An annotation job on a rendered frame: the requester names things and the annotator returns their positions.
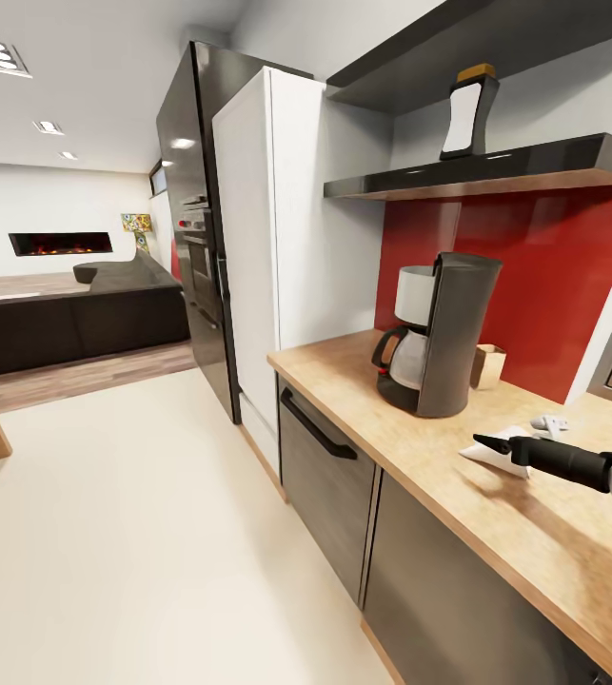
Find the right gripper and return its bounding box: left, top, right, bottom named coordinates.
left=473, top=434, right=579, bottom=481

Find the bottle of coffee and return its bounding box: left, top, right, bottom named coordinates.
left=439, top=63, right=501, bottom=161

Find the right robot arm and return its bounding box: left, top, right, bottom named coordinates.
left=473, top=416, right=612, bottom=494

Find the paper coffee filter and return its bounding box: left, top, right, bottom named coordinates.
left=460, top=426, right=532, bottom=479

